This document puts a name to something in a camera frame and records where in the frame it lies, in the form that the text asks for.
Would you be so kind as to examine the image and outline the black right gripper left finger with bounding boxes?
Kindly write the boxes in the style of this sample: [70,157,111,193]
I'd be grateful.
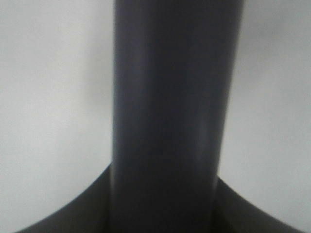
[19,167,110,233]

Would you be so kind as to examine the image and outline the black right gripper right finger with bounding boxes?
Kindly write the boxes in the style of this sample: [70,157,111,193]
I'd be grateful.
[213,178,301,233]

